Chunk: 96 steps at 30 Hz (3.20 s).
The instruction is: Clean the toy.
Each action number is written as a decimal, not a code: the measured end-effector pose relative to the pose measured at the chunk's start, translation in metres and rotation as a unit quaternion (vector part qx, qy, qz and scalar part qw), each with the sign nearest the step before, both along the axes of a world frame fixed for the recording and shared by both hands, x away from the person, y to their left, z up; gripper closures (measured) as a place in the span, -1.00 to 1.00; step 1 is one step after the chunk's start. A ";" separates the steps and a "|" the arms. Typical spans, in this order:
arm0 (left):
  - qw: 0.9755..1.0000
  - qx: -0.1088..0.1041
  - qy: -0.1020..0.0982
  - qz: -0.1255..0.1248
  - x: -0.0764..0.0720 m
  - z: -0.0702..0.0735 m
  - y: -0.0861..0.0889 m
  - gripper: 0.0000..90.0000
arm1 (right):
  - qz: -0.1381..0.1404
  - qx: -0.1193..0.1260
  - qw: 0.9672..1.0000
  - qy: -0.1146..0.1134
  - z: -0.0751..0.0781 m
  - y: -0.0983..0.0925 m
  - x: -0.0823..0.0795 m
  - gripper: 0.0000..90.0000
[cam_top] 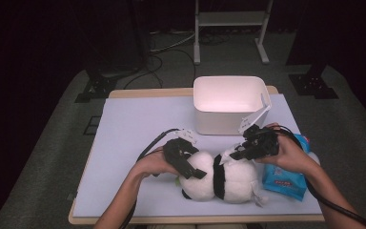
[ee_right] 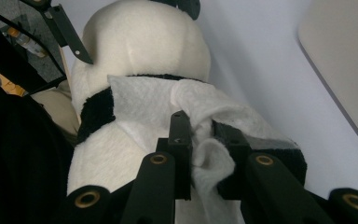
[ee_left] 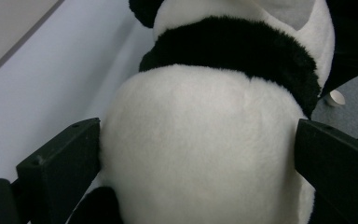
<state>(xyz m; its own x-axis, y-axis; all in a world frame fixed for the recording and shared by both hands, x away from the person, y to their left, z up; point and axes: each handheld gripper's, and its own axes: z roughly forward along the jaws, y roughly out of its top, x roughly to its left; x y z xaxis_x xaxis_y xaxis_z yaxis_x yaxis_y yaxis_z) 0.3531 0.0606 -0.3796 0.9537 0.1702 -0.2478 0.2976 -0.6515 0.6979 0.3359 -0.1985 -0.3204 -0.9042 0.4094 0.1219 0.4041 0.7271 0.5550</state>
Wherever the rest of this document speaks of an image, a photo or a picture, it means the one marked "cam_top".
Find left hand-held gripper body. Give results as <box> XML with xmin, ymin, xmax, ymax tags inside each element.
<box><xmin>162</xmin><ymin>128</ymin><xmax>201</xmax><ymax>179</ymax></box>

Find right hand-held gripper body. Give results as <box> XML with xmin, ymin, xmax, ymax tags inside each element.
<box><xmin>237</xmin><ymin>104</ymin><xmax>280</xmax><ymax>159</ymax></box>

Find panda plush toy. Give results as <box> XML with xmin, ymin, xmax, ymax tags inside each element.
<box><xmin>174</xmin><ymin>144</ymin><xmax>270</xmax><ymax>208</ymax></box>

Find white plastic bin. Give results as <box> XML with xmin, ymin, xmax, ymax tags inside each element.
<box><xmin>193</xmin><ymin>74</ymin><xmax>273</xmax><ymax>136</ymax></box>

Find blue wet wipe packet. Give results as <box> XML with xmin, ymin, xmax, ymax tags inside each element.
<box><xmin>261</xmin><ymin>133</ymin><xmax>311</xmax><ymax>202</ymax></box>

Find person's left hand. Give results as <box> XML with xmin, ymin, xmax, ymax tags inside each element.
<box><xmin>132</xmin><ymin>145</ymin><xmax>182</xmax><ymax>179</ymax></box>

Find person's right hand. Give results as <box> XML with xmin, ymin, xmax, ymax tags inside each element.
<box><xmin>255</xmin><ymin>122</ymin><xmax>318</xmax><ymax>176</ymax></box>

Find white table mat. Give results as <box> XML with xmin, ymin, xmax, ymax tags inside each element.
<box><xmin>72</xmin><ymin>94</ymin><xmax>324</xmax><ymax>219</ymax></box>

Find black stand base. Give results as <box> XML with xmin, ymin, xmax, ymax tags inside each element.
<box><xmin>74</xmin><ymin>68</ymin><xmax>118</xmax><ymax>103</ymax></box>
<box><xmin>288</xmin><ymin>65</ymin><xmax>339</xmax><ymax>100</ymax></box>

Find white metal stand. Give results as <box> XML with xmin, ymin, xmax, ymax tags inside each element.
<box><xmin>193</xmin><ymin>0</ymin><xmax>275</xmax><ymax>66</ymax></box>

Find left hand-held gripper cable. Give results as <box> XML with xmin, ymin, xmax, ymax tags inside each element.
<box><xmin>118</xmin><ymin>128</ymin><xmax>180</xmax><ymax>229</ymax></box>

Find hand-held gripper cable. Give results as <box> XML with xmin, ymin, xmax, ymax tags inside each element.
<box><xmin>118</xmin><ymin>128</ymin><xmax>180</xmax><ymax>229</ymax></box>
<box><xmin>273</xmin><ymin>125</ymin><xmax>366</xmax><ymax>229</ymax></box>

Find black floor cables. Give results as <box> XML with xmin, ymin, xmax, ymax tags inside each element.
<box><xmin>122</xmin><ymin>47</ymin><xmax>198</xmax><ymax>90</ymax></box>

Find right hand-held gripper cable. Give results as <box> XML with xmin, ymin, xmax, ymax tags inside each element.
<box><xmin>273</xmin><ymin>125</ymin><xmax>366</xmax><ymax>229</ymax></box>

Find grey floor cable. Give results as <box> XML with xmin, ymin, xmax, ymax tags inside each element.
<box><xmin>149</xmin><ymin>30</ymin><xmax>195</xmax><ymax>53</ymax></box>

